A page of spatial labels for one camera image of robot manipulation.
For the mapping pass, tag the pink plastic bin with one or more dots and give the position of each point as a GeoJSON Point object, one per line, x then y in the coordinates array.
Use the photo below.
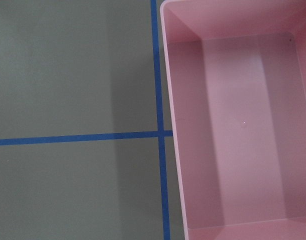
{"type": "Point", "coordinates": [236, 76]}

